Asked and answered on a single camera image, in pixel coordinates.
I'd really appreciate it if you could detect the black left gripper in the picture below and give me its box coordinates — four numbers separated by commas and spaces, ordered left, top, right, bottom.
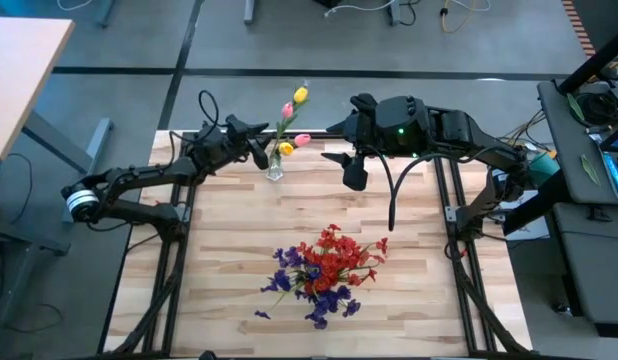
191, 113, 274, 172

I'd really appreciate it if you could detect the green artificial leaf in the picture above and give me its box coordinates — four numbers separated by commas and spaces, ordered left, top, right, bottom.
566, 92, 588, 124
580, 153, 601, 187

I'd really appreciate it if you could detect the purple artificial flower bunch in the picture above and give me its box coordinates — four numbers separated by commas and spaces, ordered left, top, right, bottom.
294, 283, 363, 331
253, 246, 321, 321

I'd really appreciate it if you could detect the coiled black cable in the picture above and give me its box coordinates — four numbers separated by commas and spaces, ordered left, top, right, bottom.
576, 92, 615, 126

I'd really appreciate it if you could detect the grey metal desk leg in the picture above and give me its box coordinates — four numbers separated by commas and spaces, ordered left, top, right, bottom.
21, 109, 115, 225

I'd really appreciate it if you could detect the black floor cable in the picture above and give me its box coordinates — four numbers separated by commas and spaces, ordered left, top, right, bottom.
398, 0, 421, 27
0, 152, 34, 226

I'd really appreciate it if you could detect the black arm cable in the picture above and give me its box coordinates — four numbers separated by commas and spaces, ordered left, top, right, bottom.
371, 144, 498, 233
196, 89, 223, 132

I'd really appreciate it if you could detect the black aluminium table frame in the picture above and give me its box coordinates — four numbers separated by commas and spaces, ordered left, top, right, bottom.
96, 119, 535, 359

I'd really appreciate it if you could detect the light wooden desk top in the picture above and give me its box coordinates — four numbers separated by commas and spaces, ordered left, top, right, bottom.
0, 16, 76, 161

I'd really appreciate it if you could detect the white floor cable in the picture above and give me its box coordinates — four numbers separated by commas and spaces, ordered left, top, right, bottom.
323, 0, 398, 19
56, 0, 95, 12

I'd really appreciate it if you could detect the yellow and black cable bundle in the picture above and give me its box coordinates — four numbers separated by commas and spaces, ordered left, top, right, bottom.
493, 108, 558, 169

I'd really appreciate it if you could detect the yellow floor cable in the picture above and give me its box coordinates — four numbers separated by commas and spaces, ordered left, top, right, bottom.
438, 0, 478, 35

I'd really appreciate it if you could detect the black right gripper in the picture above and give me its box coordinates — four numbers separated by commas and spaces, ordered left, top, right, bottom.
319, 92, 433, 192

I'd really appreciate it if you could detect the pink artificial tulip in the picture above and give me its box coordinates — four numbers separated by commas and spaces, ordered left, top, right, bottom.
278, 133, 313, 156
271, 102, 300, 156

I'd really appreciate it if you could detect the teal tape roll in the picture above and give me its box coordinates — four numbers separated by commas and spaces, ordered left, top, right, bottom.
528, 151, 561, 187

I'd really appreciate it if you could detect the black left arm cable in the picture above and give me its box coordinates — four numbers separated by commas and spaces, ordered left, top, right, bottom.
196, 89, 223, 132

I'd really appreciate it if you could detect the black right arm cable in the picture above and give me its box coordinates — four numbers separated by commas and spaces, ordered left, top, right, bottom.
371, 144, 498, 233

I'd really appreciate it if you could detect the dark floor furniture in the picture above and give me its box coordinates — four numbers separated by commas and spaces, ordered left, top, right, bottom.
0, 219, 73, 360

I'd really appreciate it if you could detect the blue booklet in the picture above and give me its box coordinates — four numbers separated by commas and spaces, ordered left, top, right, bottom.
602, 152, 618, 204

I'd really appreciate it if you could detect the grey side panel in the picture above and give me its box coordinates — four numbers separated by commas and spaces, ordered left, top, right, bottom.
551, 202, 618, 326

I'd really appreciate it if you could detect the red artificial flower bunch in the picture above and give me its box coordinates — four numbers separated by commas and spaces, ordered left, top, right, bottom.
296, 241, 363, 297
316, 223, 390, 286

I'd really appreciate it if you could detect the black diagonal beam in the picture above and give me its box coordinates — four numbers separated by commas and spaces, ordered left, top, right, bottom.
558, 24, 618, 96

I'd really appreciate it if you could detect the clear glass vase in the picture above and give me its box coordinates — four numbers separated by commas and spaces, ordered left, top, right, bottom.
265, 150, 285, 183

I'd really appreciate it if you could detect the grey side table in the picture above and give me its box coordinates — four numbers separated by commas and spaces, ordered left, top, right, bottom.
536, 79, 618, 206

